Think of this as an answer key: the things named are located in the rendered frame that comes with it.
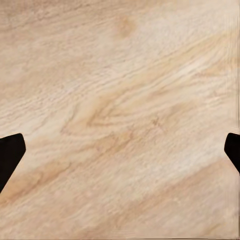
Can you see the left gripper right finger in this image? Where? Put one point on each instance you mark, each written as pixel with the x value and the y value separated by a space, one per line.
pixel 232 149

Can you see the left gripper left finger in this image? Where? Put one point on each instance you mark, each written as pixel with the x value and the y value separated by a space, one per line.
pixel 12 150

